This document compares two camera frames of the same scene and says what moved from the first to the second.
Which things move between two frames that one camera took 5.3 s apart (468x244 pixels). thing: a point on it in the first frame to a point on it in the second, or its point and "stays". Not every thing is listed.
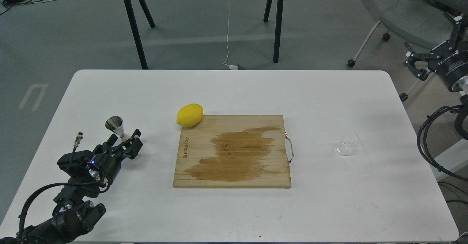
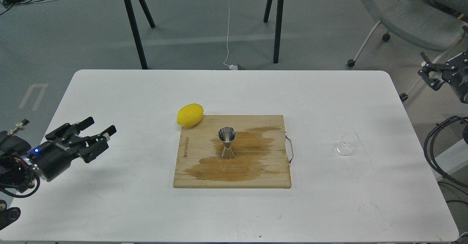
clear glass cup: [346, 144] stays
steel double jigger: [115, 124] to [227, 134]
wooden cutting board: [234, 151] stays
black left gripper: [108, 166] to [51, 158]
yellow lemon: [189, 115] stays
